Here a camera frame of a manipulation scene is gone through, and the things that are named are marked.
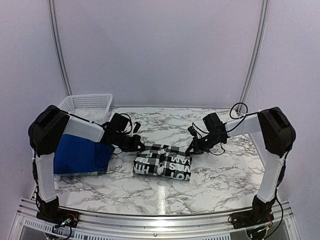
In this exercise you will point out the aluminium front frame rail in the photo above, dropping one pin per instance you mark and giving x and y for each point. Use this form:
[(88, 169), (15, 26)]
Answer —
[(104, 226)]

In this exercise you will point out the black white checkered cloth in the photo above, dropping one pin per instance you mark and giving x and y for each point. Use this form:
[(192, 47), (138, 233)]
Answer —
[(162, 160)]

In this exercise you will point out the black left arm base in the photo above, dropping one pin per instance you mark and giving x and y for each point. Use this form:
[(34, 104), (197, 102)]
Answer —
[(51, 212)]

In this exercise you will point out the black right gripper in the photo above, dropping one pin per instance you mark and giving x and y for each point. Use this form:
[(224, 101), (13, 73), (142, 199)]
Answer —
[(197, 146)]

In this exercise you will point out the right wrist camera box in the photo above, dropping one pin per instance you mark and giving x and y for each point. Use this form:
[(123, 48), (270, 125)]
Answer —
[(212, 123)]

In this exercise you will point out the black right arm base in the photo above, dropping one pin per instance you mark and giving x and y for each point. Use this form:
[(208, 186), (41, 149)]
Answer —
[(260, 213)]

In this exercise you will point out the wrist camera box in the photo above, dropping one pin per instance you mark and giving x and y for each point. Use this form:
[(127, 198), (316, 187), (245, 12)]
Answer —
[(122, 123), (212, 123)]

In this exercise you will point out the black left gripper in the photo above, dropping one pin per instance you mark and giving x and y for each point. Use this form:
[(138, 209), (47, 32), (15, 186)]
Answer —
[(133, 146)]

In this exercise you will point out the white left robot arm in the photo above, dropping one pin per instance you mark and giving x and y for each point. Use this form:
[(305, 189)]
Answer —
[(47, 129)]

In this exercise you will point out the blue pleated skirt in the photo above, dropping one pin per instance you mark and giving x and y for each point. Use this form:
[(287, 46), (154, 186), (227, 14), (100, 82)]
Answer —
[(67, 140)]

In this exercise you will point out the left aluminium wall post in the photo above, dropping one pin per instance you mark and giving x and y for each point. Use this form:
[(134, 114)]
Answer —
[(58, 46)]

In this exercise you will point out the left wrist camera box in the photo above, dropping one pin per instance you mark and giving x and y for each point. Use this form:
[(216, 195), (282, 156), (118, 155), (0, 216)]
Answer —
[(122, 123)]

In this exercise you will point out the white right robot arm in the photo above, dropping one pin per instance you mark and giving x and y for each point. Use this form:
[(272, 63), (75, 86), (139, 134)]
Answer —
[(278, 136)]

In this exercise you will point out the white plastic laundry basket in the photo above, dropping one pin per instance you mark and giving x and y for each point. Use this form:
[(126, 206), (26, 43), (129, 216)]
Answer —
[(93, 107)]

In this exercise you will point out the aluminium wall post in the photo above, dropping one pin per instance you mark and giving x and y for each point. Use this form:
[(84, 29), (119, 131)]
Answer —
[(58, 46), (256, 50)]

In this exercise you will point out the right aluminium wall post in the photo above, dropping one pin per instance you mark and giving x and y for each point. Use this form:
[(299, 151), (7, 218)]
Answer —
[(256, 50)]

